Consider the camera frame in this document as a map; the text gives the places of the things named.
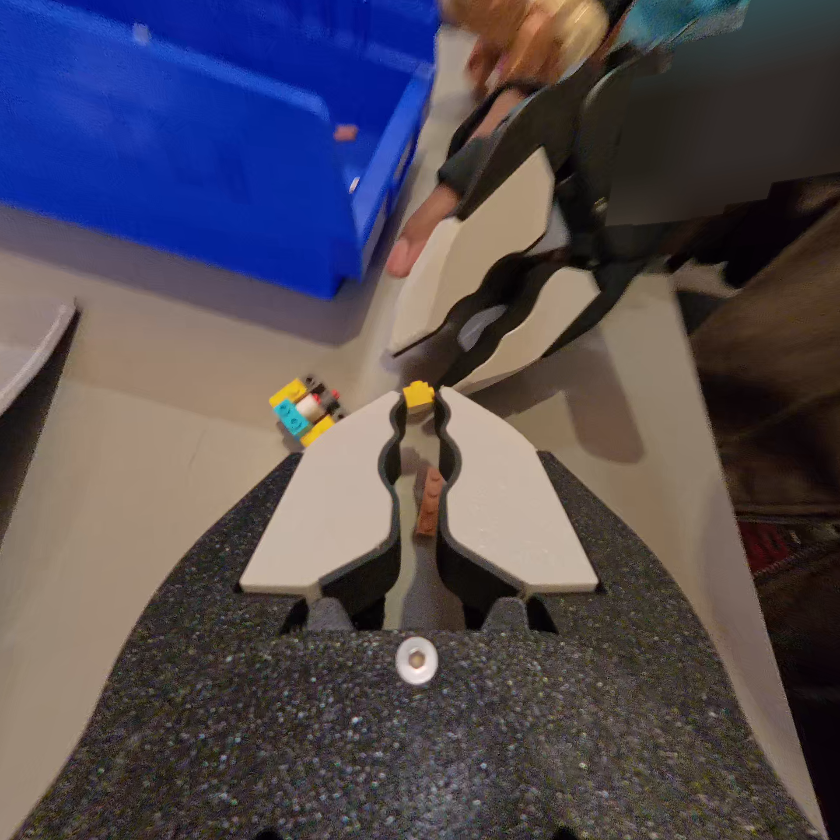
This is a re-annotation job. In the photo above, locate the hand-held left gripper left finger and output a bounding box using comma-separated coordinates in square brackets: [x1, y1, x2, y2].
[239, 392, 406, 598]

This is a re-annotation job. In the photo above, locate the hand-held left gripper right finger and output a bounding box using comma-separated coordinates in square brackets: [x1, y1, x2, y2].
[434, 386, 601, 596]

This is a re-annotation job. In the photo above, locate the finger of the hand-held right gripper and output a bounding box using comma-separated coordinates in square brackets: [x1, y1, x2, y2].
[451, 268, 602, 396]
[387, 147, 559, 353]

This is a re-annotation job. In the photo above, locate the orange toy brick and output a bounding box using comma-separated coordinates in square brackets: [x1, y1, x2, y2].
[415, 467, 446, 539]

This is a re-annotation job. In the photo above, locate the grey desk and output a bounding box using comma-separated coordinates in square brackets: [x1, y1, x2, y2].
[0, 26, 828, 840]

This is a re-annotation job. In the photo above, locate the person's right hand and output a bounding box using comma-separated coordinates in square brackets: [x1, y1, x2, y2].
[385, 185, 462, 279]

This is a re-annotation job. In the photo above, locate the colourful toy brick model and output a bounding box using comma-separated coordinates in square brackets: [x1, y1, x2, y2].
[268, 375, 345, 448]

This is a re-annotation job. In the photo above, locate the blonde toy figure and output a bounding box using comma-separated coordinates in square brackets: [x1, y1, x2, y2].
[440, 0, 611, 86]

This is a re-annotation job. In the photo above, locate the brown zip hoodie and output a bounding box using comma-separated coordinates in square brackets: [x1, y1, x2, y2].
[669, 177, 840, 723]

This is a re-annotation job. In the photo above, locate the blue storage bin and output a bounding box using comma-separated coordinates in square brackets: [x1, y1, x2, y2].
[0, 0, 441, 299]

